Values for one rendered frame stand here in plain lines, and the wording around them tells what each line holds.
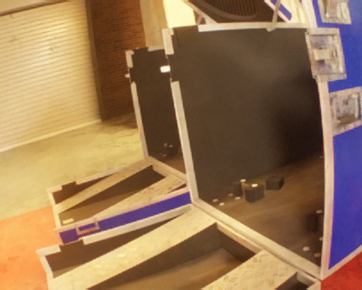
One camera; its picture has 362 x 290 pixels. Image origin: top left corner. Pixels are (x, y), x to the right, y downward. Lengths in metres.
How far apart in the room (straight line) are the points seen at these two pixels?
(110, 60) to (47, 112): 1.65
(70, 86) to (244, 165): 5.13
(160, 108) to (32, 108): 4.20
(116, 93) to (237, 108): 5.30
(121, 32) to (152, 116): 4.59
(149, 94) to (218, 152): 1.02
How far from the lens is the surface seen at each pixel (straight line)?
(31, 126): 6.41
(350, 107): 0.87
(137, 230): 1.55
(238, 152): 1.66
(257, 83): 1.70
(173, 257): 1.35
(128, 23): 7.04
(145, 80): 2.48
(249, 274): 1.04
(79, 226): 1.71
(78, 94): 6.51
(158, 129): 2.53
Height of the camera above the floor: 0.78
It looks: 13 degrees down
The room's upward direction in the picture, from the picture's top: 10 degrees counter-clockwise
